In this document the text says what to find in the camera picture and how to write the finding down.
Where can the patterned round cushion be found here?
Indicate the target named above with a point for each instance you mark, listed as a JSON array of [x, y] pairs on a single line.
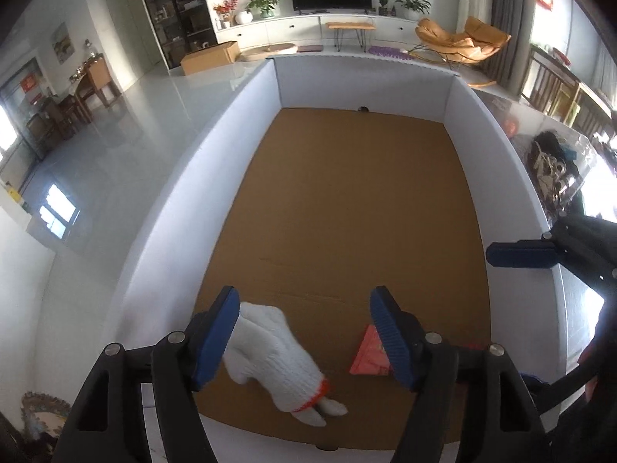
[[43, 417]]

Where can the brown cardboard box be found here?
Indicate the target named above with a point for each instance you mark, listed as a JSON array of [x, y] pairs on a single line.
[[207, 58]]

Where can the large leafy potted plant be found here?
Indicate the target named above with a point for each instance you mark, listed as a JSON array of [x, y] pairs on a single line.
[[412, 4]]

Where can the white television console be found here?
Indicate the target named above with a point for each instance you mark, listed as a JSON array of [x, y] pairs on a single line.
[[289, 29]]

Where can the purple floor mat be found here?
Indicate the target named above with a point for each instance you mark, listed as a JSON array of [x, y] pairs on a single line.
[[390, 52]]

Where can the red snack packet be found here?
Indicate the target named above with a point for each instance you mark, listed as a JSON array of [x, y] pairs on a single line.
[[369, 357]]

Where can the pearl hair clip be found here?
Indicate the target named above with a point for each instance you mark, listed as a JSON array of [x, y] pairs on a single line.
[[554, 176]]

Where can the small green potted plant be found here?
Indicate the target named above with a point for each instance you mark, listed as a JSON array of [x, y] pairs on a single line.
[[382, 5]]

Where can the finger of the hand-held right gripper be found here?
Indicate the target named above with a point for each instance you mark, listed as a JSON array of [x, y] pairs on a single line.
[[520, 254], [535, 383]]

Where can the large white cardboard box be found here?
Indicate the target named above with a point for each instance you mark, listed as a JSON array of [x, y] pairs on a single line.
[[193, 202]]

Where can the round white vase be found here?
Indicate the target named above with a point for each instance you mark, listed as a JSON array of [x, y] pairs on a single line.
[[243, 17]]

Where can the wooden slatted chairs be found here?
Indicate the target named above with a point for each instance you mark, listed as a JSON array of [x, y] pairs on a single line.
[[554, 82]]

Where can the beige oval scratcher pad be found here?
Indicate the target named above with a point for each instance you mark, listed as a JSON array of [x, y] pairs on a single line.
[[267, 51]]

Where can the white knitted glove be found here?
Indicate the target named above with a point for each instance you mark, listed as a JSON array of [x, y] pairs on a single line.
[[274, 352]]

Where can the red flower arrangement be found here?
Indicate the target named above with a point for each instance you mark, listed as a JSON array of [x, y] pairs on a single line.
[[225, 9]]

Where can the dark glass display cabinet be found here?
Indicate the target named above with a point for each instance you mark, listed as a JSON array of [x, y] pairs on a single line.
[[173, 9]]

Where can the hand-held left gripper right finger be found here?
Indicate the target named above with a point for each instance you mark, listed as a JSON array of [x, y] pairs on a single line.
[[390, 333]]

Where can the orange lounge chair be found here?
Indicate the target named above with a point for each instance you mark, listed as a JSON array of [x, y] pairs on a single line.
[[453, 41]]

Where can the framed wall picture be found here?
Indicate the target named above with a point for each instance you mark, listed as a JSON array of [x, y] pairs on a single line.
[[62, 43]]

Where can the grey curtain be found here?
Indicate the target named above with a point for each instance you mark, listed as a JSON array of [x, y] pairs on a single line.
[[513, 19]]

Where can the wooden bench hairpin legs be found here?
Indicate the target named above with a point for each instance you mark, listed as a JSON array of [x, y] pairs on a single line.
[[349, 25]]

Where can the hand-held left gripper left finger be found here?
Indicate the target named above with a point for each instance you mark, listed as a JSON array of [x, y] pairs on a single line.
[[217, 337]]

